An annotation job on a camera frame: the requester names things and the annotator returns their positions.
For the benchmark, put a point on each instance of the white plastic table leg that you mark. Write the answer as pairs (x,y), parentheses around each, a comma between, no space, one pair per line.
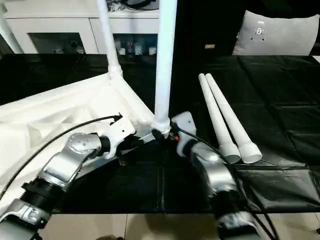
(108,37)
(230,115)
(165,62)
(215,115)

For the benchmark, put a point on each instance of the white plastic table top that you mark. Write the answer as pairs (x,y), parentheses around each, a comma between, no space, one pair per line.
(62,105)

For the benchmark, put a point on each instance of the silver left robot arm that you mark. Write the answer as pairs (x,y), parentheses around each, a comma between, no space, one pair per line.
(62,160)

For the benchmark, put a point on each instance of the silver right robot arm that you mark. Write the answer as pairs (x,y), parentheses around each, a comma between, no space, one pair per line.
(220,175)

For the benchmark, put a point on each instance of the small white jar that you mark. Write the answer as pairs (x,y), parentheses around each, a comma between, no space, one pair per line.
(122,51)
(152,51)
(137,50)

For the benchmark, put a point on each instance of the black work mat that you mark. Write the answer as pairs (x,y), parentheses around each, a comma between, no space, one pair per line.
(275,100)

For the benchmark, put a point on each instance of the black furniture with gold label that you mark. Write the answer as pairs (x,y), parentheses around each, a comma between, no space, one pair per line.
(212,25)

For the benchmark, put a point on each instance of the grey rounded bag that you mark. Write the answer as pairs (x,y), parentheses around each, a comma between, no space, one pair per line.
(142,3)

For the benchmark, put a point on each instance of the dark clutter pile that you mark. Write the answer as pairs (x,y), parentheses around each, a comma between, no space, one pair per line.
(115,5)

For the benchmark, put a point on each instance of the white sideboard with glass doors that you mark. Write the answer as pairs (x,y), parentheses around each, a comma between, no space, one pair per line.
(62,22)

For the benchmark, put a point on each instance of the grey cushion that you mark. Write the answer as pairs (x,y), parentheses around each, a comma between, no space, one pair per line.
(280,35)

